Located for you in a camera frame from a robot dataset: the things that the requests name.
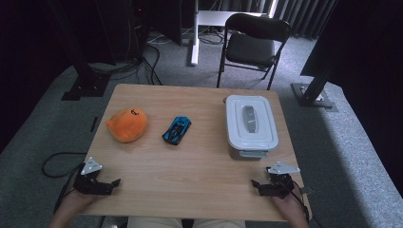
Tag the translucent grey storage box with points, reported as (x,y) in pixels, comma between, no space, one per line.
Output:
(234,152)

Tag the black tape strip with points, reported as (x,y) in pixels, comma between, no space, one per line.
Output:
(93,124)

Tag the blue toy car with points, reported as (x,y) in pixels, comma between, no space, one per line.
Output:
(177,129)

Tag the person's right hand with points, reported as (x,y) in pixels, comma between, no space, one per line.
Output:
(291,207)

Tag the grey tape piece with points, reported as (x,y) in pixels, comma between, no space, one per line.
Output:
(306,190)

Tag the orange plush toy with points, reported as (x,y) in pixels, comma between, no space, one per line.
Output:
(128,126)

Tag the black computer cabinet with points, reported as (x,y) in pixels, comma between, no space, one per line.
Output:
(123,28)

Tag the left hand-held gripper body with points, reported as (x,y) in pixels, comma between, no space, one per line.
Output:
(90,185)

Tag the person's left hand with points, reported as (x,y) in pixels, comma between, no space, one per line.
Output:
(77,202)

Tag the black metal stand, grey plate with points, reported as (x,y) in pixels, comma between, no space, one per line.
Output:
(313,95)

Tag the black cloth curtain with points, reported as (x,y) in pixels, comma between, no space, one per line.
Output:
(364,47)

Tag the white desk frame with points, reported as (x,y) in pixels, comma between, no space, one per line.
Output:
(202,19)

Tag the person's legs in beige trousers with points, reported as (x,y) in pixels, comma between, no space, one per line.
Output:
(152,222)

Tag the black folding chair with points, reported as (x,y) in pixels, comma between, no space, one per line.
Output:
(252,47)

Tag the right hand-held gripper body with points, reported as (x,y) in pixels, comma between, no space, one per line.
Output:
(280,186)

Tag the grey pleated curtain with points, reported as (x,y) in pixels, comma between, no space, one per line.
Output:
(304,15)

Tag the black metal stand, square base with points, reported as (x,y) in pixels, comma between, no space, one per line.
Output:
(85,85)

